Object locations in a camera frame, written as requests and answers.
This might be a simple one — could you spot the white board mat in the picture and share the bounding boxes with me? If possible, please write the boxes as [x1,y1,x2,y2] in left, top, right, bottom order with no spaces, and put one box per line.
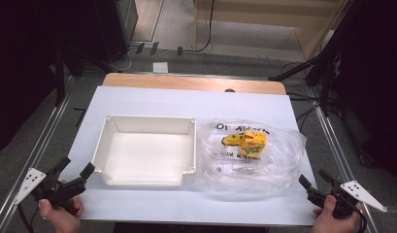
[60,84,318,227]

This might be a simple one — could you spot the metal floor rail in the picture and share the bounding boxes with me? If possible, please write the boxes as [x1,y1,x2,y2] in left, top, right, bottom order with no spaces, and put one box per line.
[307,86,380,233]
[0,91,75,233]

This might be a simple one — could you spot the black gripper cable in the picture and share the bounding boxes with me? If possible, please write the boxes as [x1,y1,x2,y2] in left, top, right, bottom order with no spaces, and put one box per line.
[353,207,369,233]
[17,203,36,233]

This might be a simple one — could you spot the black metal stand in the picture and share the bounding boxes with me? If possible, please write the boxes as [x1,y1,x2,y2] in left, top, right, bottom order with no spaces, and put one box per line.
[53,48,85,107]
[268,0,365,117]

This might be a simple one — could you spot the black cabinet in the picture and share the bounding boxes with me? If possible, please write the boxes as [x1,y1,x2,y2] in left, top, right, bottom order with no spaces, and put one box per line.
[92,0,140,63]

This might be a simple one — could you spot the light wooden shelf unit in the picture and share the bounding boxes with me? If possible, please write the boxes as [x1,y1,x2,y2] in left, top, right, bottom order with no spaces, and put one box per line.
[192,0,350,61]

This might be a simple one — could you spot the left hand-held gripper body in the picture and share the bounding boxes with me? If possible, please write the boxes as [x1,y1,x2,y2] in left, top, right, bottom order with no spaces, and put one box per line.
[13,167,87,216]

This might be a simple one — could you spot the black hanging cable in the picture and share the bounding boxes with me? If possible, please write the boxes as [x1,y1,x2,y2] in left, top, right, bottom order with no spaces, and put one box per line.
[185,0,215,54]

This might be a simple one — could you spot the small white box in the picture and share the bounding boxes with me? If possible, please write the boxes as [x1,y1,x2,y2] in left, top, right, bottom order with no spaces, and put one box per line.
[152,61,170,75]

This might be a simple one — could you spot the wooden table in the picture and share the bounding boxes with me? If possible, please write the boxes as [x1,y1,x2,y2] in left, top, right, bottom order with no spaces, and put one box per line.
[102,72,287,96]

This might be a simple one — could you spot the white floor cable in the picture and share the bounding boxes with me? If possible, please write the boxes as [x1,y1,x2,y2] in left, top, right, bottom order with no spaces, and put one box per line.
[108,48,137,73]

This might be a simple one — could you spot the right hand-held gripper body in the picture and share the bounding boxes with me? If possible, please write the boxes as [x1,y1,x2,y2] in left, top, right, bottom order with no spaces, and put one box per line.
[306,180,388,218]

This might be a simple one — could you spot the white plastic bin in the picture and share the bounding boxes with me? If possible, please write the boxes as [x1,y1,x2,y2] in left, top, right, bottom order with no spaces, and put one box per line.
[91,114,198,188]

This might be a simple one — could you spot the person's left hand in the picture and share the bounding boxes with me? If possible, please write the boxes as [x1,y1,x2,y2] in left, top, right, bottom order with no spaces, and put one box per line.
[38,195,84,233]

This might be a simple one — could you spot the yellow carton box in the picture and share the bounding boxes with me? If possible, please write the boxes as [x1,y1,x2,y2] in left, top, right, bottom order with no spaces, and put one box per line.
[239,129,268,160]

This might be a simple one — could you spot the black floor cables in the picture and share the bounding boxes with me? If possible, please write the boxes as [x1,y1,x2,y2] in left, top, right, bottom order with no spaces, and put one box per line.
[286,91,321,133]

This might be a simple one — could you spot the clear plastic bag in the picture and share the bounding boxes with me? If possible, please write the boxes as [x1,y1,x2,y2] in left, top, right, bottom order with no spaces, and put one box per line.
[195,117,308,196]

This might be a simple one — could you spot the person's right hand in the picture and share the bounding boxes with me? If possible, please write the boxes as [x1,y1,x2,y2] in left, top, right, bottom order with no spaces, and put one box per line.
[312,194,361,233]

